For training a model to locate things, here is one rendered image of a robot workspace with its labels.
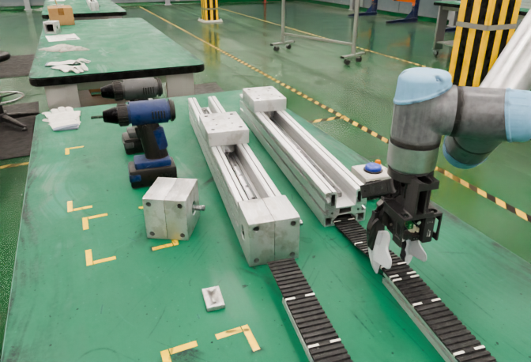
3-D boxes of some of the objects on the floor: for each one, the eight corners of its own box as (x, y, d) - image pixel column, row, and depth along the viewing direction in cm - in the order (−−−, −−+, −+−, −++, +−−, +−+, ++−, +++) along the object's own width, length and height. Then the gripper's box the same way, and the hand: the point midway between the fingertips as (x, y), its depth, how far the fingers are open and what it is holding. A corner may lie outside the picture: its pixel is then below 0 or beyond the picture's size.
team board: (269, 51, 709) (269, -88, 628) (291, 47, 740) (294, -85, 659) (344, 65, 609) (356, -97, 528) (366, 61, 640) (380, -94, 559)
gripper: (393, 186, 65) (378, 299, 73) (464, 175, 68) (441, 286, 77) (366, 162, 72) (355, 268, 81) (430, 154, 75) (412, 257, 84)
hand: (389, 261), depth 81 cm, fingers closed on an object, 5 cm apart
